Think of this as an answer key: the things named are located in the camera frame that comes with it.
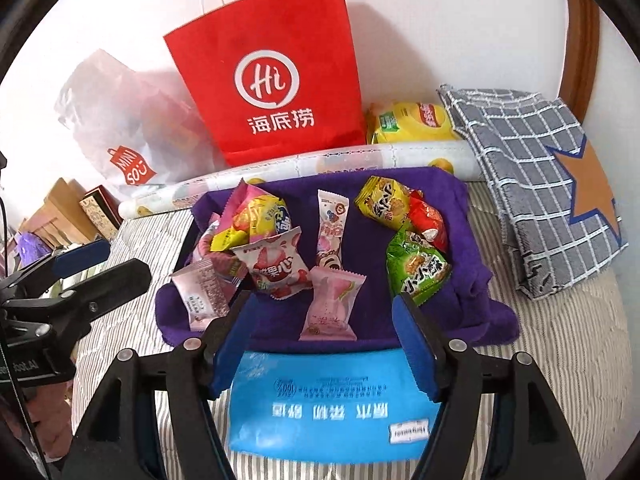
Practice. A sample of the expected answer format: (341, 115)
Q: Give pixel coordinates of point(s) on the wooden cabinet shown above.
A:
(60, 222)

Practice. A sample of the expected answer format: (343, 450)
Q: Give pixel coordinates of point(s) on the translucent Miniso plastic bag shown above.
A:
(135, 134)

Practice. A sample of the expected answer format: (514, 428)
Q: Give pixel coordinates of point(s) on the pale pink wafer packet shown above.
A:
(201, 293)

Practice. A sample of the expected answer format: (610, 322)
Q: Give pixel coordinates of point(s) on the striped quilted mattress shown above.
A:
(578, 337)

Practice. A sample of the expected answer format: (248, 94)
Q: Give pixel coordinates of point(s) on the green snack packet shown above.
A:
(415, 267)

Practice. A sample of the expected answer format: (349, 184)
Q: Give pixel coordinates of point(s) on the blue tissue pack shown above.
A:
(348, 408)

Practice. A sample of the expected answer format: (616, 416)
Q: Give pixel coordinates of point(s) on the long pink cake bar packet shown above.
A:
(333, 212)

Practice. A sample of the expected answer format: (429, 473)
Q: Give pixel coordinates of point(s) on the gold yellow snack packet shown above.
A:
(384, 200)

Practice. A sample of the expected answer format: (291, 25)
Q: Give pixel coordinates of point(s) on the brown wooden door frame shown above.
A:
(581, 56)

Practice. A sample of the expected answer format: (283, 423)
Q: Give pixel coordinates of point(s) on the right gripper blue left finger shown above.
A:
(232, 342)

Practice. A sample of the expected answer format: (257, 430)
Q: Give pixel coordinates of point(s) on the red Haidilao paper bag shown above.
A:
(272, 78)

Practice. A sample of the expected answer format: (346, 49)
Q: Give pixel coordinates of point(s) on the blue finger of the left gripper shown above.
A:
(81, 258)
(109, 289)

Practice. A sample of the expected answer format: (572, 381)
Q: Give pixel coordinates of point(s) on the light pink snack packet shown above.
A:
(335, 293)

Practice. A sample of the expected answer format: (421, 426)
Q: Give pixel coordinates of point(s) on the purple towel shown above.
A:
(462, 308)

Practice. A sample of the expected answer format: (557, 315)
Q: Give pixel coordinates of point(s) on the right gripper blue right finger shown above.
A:
(419, 355)

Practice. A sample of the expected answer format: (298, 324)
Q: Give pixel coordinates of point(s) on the left hand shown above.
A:
(52, 415)

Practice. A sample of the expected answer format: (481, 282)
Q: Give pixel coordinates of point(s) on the yellow Lays chips bag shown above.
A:
(408, 122)

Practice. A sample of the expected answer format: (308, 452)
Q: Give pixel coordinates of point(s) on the pink yellow snack bag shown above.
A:
(250, 214)

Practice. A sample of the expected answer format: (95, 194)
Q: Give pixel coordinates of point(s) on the rolled printed plastic mat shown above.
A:
(183, 195)

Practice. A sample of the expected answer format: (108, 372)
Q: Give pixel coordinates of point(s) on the grey checked star cushion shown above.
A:
(556, 209)

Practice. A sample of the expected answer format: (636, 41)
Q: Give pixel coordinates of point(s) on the red white strawberry snack packet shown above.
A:
(275, 265)

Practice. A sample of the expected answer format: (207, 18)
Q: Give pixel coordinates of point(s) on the patterned brown box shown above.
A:
(102, 210)

